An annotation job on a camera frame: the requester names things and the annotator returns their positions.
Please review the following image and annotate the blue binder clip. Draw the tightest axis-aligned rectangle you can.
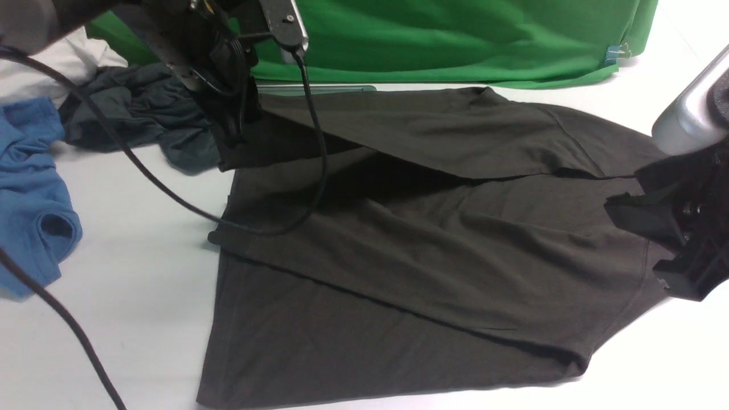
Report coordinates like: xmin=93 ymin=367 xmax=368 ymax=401
xmin=603 ymin=43 xmax=632 ymax=67

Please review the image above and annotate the gray long-sleeve top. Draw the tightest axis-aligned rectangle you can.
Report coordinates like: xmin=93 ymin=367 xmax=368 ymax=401
xmin=197 ymin=88 xmax=667 ymax=409

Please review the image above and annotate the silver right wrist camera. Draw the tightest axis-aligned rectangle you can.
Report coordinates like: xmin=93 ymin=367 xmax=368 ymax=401
xmin=652 ymin=46 xmax=728 ymax=155

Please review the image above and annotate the green backdrop cloth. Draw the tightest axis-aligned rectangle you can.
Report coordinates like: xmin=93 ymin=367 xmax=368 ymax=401
xmin=85 ymin=0 xmax=659 ymax=89

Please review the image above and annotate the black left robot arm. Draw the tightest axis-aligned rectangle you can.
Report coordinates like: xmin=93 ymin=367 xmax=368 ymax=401
xmin=2 ymin=1 xmax=268 ymax=171

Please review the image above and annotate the dark teal crumpled shirt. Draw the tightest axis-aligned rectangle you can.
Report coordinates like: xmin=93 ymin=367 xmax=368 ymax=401
xmin=81 ymin=63 xmax=220 ymax=175

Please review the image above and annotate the black left camera cable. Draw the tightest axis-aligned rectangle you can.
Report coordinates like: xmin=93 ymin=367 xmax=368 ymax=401
xmin=0 ymin=46 xmax=329 ymax=410

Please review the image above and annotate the metal table cable hatch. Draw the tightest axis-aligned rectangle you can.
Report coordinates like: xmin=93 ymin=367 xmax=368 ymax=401
xmin=258 ymin=85 xmax=377 ymax=97

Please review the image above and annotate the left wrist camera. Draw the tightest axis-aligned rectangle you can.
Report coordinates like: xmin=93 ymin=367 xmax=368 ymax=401
xmin=258 ymin=1 xmax=309 ymax=65

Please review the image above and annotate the blue crumpled t-shirt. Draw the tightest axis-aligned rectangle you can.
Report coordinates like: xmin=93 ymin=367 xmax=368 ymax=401
xmin=1 ymin=97 xmax=83 ymax=286

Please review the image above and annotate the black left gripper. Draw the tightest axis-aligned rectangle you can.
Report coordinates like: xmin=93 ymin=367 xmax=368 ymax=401
xmin=142 ymin=1 xmax=263 ymax=171

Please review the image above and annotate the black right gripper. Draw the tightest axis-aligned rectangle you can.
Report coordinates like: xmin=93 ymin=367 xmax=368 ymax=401
xmin=604 ymin=142 xmax=728 ymax=301

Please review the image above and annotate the white crumpled shirt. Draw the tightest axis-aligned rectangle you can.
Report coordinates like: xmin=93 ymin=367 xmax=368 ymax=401
xmin=0 ymin=28 xmax=128 ymax=106

